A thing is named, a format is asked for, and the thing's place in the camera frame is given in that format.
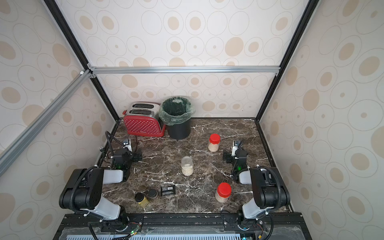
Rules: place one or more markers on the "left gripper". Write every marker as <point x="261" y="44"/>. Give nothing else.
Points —
<point x="136" y="158"/>

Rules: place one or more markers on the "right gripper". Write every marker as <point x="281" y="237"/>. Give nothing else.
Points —
<point x="231" y="156"/>

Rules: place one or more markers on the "clear oatmeal jar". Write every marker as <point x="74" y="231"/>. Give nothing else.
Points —
<point x="187" y="165"/>

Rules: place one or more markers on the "black trash bin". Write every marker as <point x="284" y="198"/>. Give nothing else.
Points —
<point x="179" y="131"/>

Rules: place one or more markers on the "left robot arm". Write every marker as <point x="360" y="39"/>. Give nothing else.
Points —
<point x="83" y="191"/>

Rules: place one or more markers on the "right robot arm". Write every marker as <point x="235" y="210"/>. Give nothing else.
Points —
<point x="269" y="190"/>

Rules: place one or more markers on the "far red-lid oatmeal jar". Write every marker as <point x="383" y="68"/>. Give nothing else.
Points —
<point x="214" y="142"/>

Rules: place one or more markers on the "red-lid oatmeal jar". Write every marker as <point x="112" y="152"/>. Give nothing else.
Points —
<point x="214" y="142"/>
<point x="223" y="192"/>

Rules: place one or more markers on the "near red-lid oatmeal jar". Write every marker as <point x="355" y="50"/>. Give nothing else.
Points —
<point x="223" y="192"/>

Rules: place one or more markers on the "yellow spice jar black lid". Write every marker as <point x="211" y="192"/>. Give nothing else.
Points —
<point x="141" y="199"/>

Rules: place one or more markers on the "red toaster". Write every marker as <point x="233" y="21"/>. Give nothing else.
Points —
<point x="142" y="119"/>

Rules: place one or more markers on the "small black box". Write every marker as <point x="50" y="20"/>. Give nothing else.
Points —
<point x="168" y="190"/>

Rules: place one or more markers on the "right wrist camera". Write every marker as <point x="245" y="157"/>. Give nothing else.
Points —
<point x="235" y="147"/>

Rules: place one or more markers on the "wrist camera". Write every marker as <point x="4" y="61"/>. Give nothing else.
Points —
<point x="235" y="147"/>
<point x="127" y="143"/>

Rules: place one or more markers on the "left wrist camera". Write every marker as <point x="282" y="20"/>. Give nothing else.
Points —
<point x="127" y="143"/>

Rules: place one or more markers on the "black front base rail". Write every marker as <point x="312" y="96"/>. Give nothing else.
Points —
<point x="218" y="226"/>

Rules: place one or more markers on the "horizontal aluminium rail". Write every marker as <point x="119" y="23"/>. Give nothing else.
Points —
<point x="186" y="70"/>

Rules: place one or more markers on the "left diagonal aluminium rail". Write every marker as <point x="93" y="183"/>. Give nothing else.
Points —
<point x="28" y="135"/>

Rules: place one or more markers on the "left black frame post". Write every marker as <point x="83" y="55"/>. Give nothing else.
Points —
<point x="79" y="53"/>

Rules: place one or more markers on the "black frame post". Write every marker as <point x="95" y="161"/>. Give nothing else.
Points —
<point x="302" y="25"/>
<point x="79" y="53"/>

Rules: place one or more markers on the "right black frame post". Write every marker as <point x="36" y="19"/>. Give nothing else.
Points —
<point x="302" y="25"/>

